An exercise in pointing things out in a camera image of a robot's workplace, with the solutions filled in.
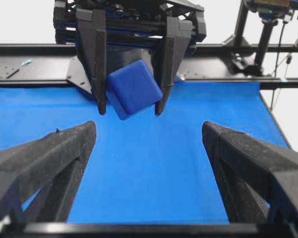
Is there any black camera stand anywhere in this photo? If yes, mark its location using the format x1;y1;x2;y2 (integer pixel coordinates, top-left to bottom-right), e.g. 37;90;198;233
223;0;298;76

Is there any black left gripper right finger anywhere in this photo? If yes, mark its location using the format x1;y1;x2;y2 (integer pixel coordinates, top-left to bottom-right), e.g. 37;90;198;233
202;121;298;223

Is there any black aluminium table frame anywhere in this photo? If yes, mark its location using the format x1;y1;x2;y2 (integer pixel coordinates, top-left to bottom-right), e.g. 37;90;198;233
0;44;298;90

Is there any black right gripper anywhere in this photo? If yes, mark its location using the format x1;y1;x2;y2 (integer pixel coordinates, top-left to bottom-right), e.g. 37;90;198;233
53;0;207;116

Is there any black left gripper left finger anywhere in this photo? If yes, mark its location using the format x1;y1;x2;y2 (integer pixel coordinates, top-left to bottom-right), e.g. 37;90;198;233
0;121;96;223

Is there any blue cube block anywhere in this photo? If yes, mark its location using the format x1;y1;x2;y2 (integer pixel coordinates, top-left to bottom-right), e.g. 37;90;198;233
106;60;163;120

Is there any blue table cloth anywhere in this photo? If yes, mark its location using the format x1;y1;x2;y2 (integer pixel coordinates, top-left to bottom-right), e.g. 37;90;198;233
0;82;287;224

